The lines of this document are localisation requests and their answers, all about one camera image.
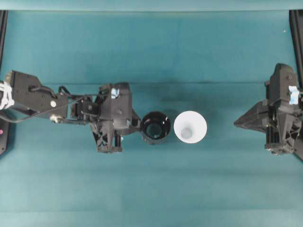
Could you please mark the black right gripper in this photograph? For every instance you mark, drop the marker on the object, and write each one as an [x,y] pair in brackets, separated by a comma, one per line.
[281,122]

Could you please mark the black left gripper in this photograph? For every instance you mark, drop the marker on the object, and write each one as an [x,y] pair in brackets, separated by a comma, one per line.
[108,139]

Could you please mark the black cup holder mug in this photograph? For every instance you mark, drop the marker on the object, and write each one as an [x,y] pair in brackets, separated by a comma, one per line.
[155,127]

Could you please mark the white paper cup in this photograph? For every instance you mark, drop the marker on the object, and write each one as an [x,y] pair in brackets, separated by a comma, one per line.
[190,127]

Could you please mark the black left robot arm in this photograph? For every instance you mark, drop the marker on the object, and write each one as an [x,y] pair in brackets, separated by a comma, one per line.
[22,96]

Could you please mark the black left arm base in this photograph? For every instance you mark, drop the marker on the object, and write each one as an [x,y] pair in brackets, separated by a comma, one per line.
[4,135]

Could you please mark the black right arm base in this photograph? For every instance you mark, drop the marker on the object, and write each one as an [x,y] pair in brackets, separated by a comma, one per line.
[298,146]

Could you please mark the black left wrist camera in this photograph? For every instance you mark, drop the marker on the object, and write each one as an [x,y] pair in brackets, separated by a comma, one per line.
[121,106]

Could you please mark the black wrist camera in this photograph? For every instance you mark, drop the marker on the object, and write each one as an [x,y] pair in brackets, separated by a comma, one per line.
[283,86]
[121,106]

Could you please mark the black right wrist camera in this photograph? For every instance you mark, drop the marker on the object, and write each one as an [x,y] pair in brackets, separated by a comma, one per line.
[283,86]

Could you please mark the black right frame rail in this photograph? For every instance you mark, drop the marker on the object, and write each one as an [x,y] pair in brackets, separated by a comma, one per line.
[296,26]

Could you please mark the black frame rail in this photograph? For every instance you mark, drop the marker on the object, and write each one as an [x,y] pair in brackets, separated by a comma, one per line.
[296,26]
[3,26]

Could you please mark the black left frame rail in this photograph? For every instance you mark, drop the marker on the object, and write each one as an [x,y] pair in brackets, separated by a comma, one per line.
[3,26]

